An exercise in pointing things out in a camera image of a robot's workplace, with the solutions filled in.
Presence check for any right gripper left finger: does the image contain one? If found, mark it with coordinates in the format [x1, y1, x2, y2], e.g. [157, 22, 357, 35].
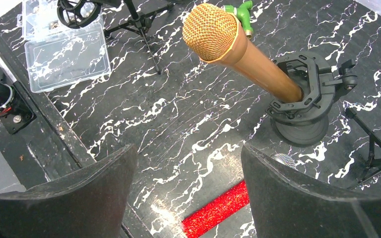
[0, 144, 138, 238]

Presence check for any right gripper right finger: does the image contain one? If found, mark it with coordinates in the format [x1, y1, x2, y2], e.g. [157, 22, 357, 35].
[241, 144, 381, 238]

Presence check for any red glitter microphone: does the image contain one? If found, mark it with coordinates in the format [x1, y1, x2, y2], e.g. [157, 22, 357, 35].
[181, 152, 297, 238]

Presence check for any black tripod shock mount stand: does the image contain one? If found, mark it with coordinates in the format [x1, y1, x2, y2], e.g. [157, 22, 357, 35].
[57, 0, 175, 75]

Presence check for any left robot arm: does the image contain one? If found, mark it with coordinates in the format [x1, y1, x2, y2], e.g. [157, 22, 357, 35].
[0, 67, 36, 134]

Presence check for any black round base shock stand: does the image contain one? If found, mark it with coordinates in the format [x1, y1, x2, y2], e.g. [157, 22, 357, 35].
[266, 51, 358, 147]

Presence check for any black tall tripod stand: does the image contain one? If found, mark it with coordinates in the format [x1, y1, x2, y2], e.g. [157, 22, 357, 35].
[345, 108, 381, 190]

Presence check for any gold microphone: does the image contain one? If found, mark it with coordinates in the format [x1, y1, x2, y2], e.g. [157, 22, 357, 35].
[182, 3, 303, 103]

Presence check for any clear plastic screw box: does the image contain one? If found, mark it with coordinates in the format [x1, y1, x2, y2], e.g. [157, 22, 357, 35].
[18, 0, 112, 93]

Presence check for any green hose splitter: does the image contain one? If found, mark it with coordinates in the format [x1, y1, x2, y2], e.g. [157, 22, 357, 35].
[221, 0, 254, 39]

